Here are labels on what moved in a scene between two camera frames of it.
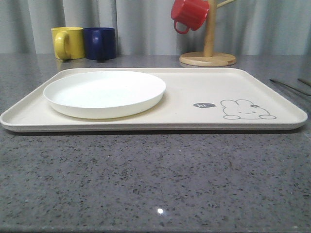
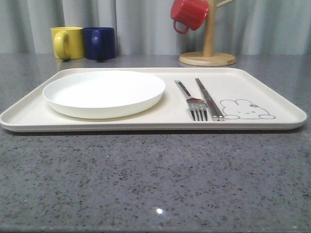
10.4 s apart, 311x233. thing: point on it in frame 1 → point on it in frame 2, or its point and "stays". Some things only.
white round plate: [104, 94] stays
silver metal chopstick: [303, 81] → [220, 115]
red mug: [192, 13] stays
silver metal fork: [287, 85] → [195, 104]
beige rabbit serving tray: [195, 99] stays
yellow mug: [69, 42] stays
